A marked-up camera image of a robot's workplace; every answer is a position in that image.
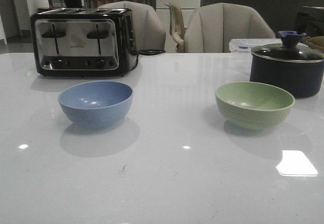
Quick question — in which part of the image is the beige upholstered chair right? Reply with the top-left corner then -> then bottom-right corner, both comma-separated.
184,3 -> 275,53

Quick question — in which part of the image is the black and chrome toaster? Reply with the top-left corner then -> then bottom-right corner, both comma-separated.
30,8 -> 138,77

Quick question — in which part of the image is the dark blue cooking pot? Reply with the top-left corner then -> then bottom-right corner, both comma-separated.
250,55 -> 323,98

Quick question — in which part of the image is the clear plastic storage container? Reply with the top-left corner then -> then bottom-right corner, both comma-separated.
229,38 -> 281,53

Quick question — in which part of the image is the glass pot lid blue knob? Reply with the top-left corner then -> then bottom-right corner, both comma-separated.
251,30 -> 323,63

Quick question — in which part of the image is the blue plastic bowl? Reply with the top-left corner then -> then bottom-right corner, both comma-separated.
58,80 -> 133,128

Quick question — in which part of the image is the beige upholstered chair left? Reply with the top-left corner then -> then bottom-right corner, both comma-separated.
98,1 -> 166,50

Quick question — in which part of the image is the cream plastic chair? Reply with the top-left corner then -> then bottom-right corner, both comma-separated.
165,3 -> 185,53

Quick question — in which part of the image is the black toaster power cable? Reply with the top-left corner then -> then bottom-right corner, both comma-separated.
130,49 -> 167,70

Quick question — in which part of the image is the green plastic bowl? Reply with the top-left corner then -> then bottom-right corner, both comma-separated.
215,81 -> 295,130

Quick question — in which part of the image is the brown cloth item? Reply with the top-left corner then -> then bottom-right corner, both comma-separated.
301,36 -> 324,53

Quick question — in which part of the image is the beige upholstered chair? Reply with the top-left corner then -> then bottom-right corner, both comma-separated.
184,3 -> 275,53
98,1 -> 166,50

